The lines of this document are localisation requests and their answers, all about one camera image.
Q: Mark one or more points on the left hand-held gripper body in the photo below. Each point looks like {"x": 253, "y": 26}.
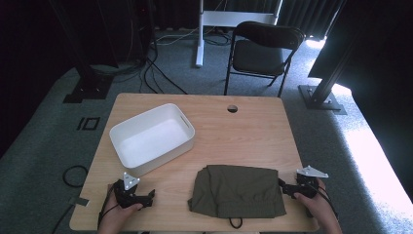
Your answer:
{"x": 127, "y": 195}

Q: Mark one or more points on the black metal stand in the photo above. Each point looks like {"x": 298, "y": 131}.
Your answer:
{"x": 87, "y": 87}
{"x": 319, "y": 97}

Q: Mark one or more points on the olive green pants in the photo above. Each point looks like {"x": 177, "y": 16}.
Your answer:
{"x": 237, "y": 191}

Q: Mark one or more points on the dark curtain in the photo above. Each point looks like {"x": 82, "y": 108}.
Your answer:
{"x": 305, "y": 16}

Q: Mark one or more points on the person's left hand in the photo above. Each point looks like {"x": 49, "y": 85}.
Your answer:
{"x": 117, "y": 216}

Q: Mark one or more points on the person's right hand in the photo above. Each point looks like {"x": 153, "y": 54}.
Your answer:
{"x": 321, "y": 208}

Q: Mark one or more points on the black folding chair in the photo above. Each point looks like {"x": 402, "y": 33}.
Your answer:
{"x": 258, "y": 57}

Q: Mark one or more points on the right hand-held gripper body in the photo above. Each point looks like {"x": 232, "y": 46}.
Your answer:
{"x": 307, "y": 187}

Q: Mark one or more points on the white metal desk frame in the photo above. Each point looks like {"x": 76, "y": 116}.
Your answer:
{"x": 199, "y": 39}

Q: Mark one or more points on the white plastic storage box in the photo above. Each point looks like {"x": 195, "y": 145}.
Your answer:
{"x": 152, "y": 139}

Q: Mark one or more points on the grey tape piece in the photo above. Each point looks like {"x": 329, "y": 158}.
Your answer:
{"x": 79, "y": 201}

